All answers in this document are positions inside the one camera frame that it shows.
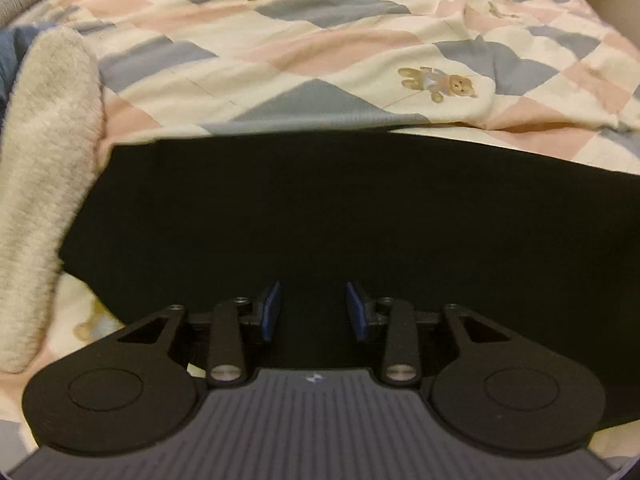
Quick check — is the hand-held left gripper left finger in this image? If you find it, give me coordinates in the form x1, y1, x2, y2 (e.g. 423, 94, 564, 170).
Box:
117, 281, 282, 387

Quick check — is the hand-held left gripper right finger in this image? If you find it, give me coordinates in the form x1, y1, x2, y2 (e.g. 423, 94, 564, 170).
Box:
346, 281, 506, 387

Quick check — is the black garment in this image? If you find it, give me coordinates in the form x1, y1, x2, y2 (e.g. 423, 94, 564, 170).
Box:
59, 129, 640, 453

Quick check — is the checked teddy bear quilt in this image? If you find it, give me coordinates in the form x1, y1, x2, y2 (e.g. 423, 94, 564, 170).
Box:
0, 0, 640, 461

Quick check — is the white fleece blanket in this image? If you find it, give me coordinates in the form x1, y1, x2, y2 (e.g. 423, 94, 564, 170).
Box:
0, 27, 107, 373

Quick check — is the blue garment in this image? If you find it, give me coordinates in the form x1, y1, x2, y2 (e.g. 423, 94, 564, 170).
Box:
0, 25, 38, 103

